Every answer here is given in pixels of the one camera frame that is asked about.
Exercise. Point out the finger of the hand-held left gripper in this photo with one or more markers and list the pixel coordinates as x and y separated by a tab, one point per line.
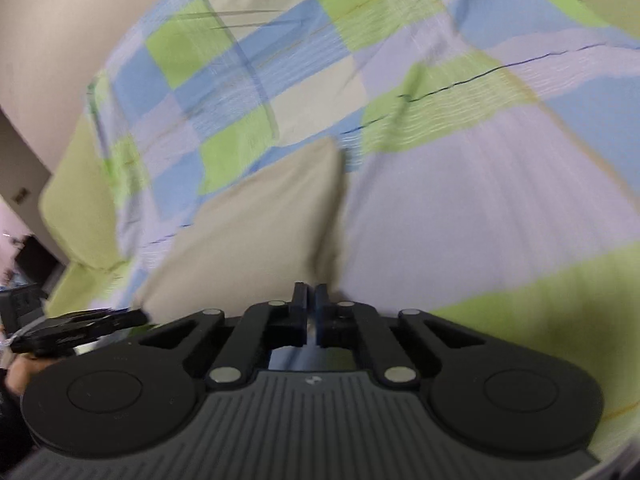
125	320

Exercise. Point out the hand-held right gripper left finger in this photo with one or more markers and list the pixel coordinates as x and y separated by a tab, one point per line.
299	310

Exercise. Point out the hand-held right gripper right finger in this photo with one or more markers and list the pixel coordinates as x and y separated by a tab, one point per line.
322	310

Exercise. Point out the beige pillow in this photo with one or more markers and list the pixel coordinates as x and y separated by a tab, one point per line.
250	235

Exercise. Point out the person's left hand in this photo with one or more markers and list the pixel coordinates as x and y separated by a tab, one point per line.
25	375

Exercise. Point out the black cabinet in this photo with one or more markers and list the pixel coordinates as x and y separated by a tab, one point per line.
35	260

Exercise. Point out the green covered sofa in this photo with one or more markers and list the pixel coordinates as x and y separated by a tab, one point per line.
85	220

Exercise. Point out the plaid bed sheet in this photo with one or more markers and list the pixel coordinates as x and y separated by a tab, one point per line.
450	185

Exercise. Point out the dark wall switch panel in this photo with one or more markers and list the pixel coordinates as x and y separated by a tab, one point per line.
20	194

